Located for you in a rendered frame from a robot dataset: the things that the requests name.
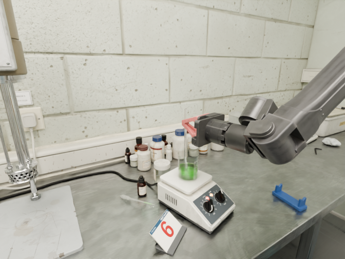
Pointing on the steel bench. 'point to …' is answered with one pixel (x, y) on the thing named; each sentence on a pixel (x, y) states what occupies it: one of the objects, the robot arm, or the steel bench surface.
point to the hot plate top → (170, 178)
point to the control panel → (219, 210)
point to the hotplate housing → (179, 203)
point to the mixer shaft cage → (30, 172)
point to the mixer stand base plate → (40, 226)
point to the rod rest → (299, 205)
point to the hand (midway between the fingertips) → (185, 122)
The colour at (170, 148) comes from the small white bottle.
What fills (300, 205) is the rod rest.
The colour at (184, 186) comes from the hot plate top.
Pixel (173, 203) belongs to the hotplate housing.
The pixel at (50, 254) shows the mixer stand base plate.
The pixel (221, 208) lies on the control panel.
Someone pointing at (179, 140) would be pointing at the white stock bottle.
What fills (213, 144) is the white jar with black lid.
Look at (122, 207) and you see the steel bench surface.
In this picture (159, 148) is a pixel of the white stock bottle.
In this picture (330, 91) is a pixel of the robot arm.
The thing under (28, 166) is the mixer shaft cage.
